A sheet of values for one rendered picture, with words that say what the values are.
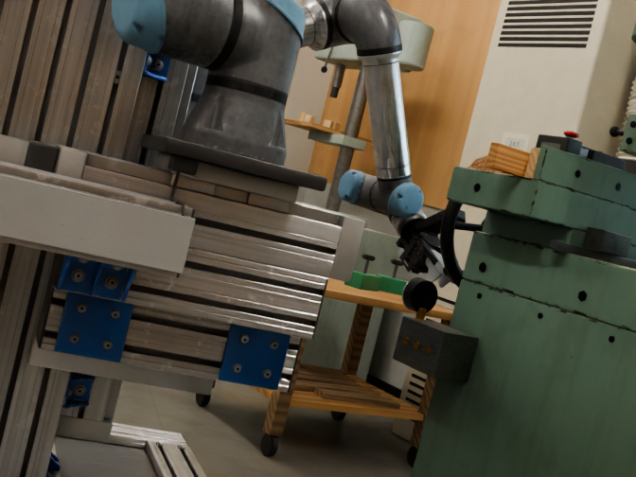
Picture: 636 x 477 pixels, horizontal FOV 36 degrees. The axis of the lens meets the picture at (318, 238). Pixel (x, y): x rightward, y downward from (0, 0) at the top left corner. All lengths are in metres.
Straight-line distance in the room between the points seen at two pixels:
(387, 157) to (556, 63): 1.45
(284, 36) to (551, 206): 0.53
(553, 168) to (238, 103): 0.54
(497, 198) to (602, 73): 1.77
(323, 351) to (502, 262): 2.32
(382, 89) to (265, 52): 0.75
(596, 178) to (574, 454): 0.45
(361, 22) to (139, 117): 0.67
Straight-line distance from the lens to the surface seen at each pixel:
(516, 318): 1.68
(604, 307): 1.56
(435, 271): 2.12
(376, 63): 2.07
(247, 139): 1.32
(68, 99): 1.49
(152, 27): 1.29
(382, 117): 2.09
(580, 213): 1.67
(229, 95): 1.35
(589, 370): 1.57
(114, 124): 1.49
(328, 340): 3.99
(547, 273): 1.65
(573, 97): 3.36
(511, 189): 1.63
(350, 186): 2.21
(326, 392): 3.13
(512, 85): 3.57
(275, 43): 1.36
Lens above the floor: 0.79
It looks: 2 degrees down
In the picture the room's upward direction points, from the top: 14 degrees clockwise
